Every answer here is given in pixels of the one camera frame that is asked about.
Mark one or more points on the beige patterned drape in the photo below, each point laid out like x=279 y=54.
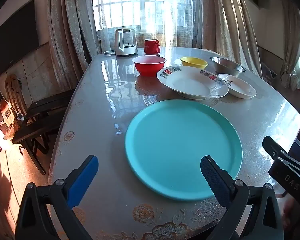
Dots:
x=70 y=22
x=230 y=22

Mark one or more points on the dark wooden chair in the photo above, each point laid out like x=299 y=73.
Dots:
x=40 y=120

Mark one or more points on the teal round plate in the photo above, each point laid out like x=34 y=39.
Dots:
x=175 y=140

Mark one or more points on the sheer white curtain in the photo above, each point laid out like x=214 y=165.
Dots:
x=170 y=30

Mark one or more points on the large white decorated plate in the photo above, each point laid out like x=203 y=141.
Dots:
x=190 y=83

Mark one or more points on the black wall television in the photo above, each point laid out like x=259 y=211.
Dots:
x=12 y=40

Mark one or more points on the orange red appliance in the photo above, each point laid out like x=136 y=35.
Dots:
x=3 y=112

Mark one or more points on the glass electric kettle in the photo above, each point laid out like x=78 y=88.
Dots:
x=125 y=42

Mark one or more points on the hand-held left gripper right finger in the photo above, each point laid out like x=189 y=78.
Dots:
x=215 y=180

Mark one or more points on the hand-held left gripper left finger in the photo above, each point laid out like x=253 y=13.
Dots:
x=83 y=181

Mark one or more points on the red plastic bowl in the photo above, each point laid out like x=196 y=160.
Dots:
x=148 y=66

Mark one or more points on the large barred window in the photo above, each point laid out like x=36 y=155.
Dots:
x=140 y=5

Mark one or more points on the small white floral dish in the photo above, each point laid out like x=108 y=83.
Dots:
x=240 y=88

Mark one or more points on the beige side window drape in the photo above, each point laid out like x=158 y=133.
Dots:
x=290 y=45

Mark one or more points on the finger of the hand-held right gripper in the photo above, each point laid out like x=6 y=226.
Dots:
x=275 y=148

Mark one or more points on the red mug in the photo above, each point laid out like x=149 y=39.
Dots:
x=151 y=47

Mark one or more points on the stainless steel bowl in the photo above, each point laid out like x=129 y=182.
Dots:
x=227 y=66

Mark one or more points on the yellow plastic bowl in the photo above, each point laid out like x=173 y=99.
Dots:
x=193 y=62

